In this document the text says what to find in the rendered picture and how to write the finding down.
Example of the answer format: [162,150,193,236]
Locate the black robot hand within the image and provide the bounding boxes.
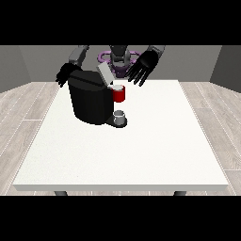
[55,62,83,88]
[125,49,160,88]

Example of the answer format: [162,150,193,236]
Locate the black coffee machine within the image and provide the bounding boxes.
[67,69,128,128]

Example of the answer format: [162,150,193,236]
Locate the pale grey machine lid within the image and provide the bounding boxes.
[95,61,114,86]

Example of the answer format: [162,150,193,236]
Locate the red pod holder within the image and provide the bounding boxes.
[111,85,126,104]

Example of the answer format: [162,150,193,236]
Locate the grey robot trunk purple rings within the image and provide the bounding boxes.
[97,45,141,79]

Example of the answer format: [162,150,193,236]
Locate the small grey cup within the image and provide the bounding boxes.
[113,109,127,126]

